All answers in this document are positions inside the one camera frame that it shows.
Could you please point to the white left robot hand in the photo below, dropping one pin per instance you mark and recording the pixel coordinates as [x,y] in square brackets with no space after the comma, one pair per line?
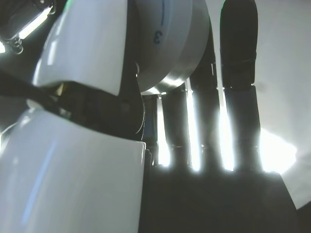
[73,170]

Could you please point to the white and grey tape measure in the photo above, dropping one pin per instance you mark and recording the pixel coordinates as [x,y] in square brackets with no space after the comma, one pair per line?
[170,36]

